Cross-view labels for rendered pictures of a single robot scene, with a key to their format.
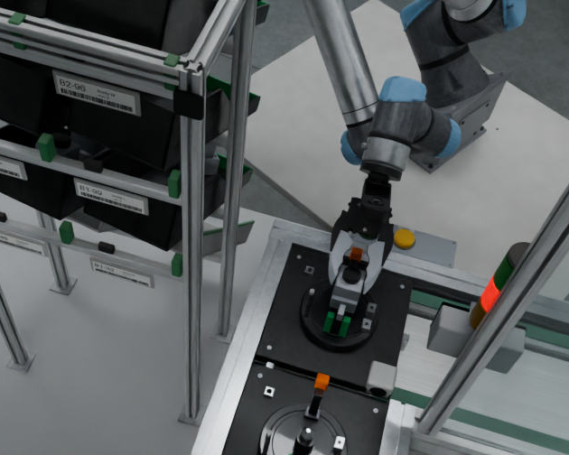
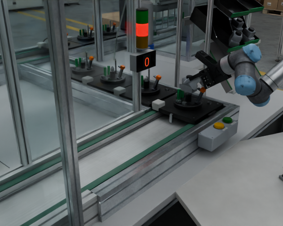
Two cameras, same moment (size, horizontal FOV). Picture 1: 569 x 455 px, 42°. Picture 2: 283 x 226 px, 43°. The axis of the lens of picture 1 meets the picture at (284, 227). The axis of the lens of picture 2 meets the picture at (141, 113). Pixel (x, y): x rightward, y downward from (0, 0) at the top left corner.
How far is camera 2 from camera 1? 2.07 m
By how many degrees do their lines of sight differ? 87
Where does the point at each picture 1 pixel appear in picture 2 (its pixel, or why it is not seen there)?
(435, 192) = (263, 175)
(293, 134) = not seen: outside the picture
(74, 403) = not seen: hidden behind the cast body
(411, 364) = (163, 124)
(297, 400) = (161, 93)
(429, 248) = (211, 131)
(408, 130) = (232, 54)
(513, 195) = (257, 204)
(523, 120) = not seen: outside the picture
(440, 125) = (239, 68)
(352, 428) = (146, 97)
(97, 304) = (222, 95)
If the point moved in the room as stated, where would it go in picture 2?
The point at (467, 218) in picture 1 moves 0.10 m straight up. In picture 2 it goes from (241, 179) to (245, 156)
